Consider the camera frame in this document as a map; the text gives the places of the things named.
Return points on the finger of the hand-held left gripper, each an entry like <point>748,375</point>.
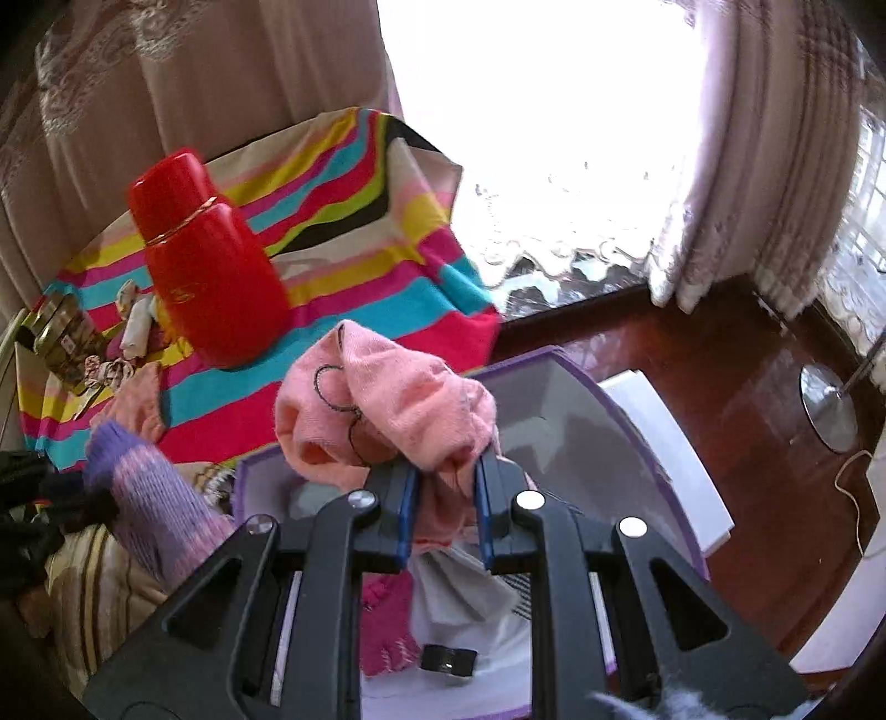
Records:
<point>76,502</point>

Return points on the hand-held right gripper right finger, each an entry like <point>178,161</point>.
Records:
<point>484,512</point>

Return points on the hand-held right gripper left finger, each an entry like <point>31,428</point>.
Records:
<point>408,512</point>

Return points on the purple knit sock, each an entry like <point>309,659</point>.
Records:
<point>152,491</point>

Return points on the pink sock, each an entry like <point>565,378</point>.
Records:
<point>408,408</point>

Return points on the purple storage box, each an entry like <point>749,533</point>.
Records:
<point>574,415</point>

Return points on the brown striped towel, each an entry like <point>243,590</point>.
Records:
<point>90,588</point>

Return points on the white cloth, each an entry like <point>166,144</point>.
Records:
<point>457,602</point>

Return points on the salmon cloth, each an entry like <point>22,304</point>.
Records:
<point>135,408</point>

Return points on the glass jar with gold lid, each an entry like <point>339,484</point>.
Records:
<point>59,325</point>

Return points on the white box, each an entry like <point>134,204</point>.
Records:
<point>664,443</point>

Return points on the colourful striped cloth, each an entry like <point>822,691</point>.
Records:
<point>387,304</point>

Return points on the red thermos bottle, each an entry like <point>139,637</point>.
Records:
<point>207,291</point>

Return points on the white lace sheer curtain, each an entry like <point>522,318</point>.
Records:
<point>554,266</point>

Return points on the silver floor lamp base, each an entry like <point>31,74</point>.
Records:
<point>827,408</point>

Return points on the white board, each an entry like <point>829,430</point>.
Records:
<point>824,640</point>

